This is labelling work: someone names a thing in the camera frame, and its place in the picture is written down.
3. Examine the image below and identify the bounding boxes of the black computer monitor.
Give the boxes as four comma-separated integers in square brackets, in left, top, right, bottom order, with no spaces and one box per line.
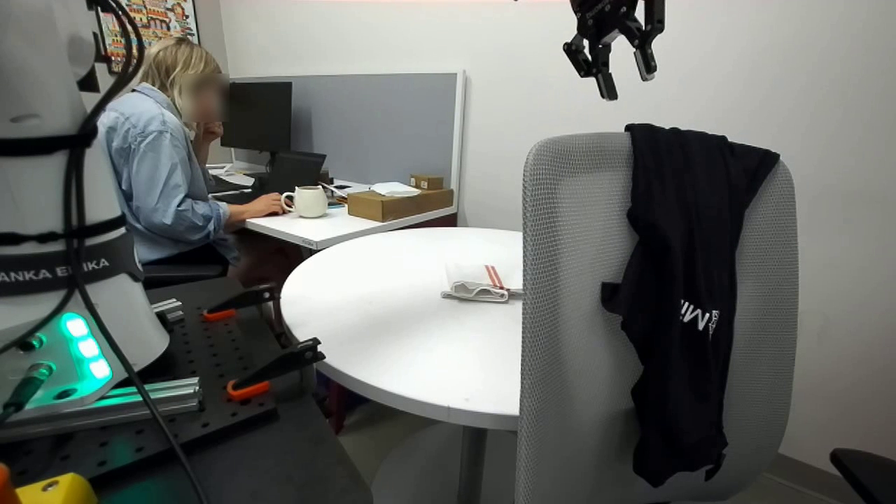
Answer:
[218,79,295,156]

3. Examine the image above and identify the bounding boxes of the black desktop device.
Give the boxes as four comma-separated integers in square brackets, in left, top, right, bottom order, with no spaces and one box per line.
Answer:
[252,147,330,194]

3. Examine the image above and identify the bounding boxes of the grey mesh office chair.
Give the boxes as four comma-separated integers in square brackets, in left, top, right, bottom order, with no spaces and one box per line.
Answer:
[515,128,801,504]

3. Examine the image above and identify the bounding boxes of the blonde person in blue shirt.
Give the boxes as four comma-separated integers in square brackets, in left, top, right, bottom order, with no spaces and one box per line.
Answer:
[95,35,290,283]

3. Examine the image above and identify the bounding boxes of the green tipped plug connector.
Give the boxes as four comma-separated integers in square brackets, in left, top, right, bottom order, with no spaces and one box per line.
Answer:
[0,360,60,423]

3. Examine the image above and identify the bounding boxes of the black cloth with white print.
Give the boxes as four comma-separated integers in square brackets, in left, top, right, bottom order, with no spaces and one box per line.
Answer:
[600,122,782,489]

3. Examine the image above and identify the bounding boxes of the white round table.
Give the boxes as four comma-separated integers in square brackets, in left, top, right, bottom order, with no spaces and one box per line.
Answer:
[278,223,528,504]

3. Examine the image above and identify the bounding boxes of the flat cardboard box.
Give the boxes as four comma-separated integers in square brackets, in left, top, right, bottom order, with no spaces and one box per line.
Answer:
[344,185,458,223]

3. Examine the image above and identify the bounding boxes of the aluminium rail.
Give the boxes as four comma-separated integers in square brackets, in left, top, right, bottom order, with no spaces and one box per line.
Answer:
[0,374,206,434]

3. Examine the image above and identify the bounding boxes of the orange plastic object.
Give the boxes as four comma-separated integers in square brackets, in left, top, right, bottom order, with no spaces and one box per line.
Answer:
[0,462,22,504]

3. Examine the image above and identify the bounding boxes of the black perforated mounting board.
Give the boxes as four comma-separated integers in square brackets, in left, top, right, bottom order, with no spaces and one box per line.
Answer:
[0,276,375,504]

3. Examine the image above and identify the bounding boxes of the black clamp with orange tip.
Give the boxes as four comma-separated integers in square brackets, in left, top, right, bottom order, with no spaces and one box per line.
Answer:
[201,283,281,327]
[225,335,329,405]

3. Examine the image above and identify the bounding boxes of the grey desk partition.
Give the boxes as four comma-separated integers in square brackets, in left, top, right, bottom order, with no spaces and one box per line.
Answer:
[222,68,467,227]

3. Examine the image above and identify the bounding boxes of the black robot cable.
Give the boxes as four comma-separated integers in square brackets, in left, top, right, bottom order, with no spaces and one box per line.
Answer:
[0,0,213,504]

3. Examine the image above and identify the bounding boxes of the black chair seat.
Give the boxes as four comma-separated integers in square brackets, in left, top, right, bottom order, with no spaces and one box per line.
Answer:
[830,444,896,504]

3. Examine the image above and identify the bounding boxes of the white coffee mug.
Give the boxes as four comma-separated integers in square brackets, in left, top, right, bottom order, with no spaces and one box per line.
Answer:
[278,181,334,222]

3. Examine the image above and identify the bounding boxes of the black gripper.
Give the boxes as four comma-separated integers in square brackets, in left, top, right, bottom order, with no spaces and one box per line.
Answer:
[560,0,670,103]

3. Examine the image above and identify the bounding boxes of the yellow plastic object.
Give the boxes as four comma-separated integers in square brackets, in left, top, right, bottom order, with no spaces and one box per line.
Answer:
[11,469,101,504]

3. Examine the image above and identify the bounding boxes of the small cardboard box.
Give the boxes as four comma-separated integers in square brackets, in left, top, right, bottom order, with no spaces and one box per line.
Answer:
[407,170,449,194]

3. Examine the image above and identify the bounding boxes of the black office chair of person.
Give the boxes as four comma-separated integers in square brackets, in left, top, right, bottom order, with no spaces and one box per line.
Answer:
[137,244,232,287]

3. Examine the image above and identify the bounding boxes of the colourful wall poster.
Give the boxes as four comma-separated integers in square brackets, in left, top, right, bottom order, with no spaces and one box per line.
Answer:
[95,0,206,76]

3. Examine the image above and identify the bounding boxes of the white office desk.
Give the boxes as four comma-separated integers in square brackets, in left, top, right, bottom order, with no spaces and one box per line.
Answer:
[207,166,460,251]

